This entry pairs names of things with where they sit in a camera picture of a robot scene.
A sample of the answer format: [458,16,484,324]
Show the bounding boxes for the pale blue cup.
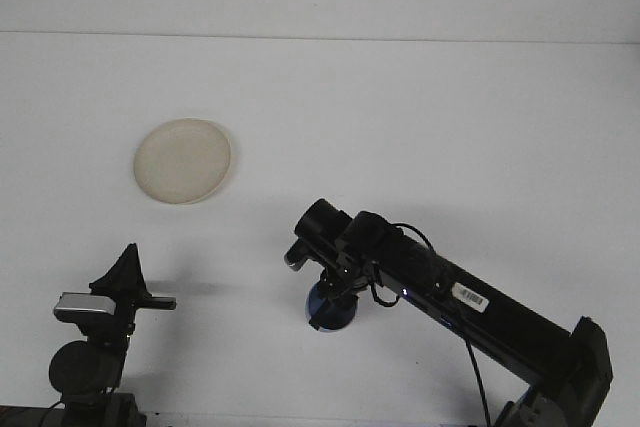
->
[304,280,359,335]

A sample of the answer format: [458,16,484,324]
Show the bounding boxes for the pale round plate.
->
[132,118,236,206]

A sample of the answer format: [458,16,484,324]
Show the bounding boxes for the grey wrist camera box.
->
[283,240,310,274]
[52,291,118,322]

